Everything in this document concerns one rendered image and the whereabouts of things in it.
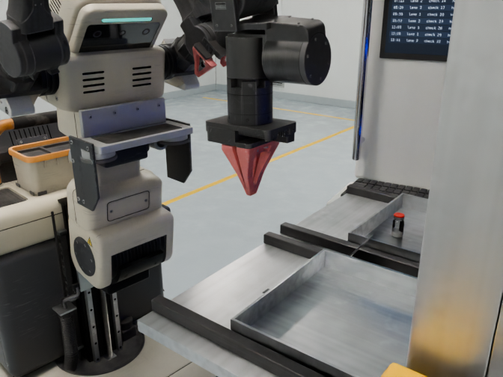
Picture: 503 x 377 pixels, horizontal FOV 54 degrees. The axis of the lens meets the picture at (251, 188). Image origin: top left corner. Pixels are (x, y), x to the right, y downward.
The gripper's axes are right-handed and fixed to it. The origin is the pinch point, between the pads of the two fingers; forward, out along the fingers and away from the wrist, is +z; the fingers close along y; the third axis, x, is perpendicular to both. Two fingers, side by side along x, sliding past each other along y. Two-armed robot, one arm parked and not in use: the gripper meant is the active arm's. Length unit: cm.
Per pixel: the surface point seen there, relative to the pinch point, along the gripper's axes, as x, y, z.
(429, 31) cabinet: 88, -8, -17
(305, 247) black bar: 20.8, -4.1, 18.4
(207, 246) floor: 139, -140, 105
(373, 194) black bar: 55, -6, 19
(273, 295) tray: 4.0, 0.8, 18.1
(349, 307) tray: 11.1, 9.9, 20.5
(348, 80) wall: 546, -263, 65
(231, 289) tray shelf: 4.3, -7.8, 20.4
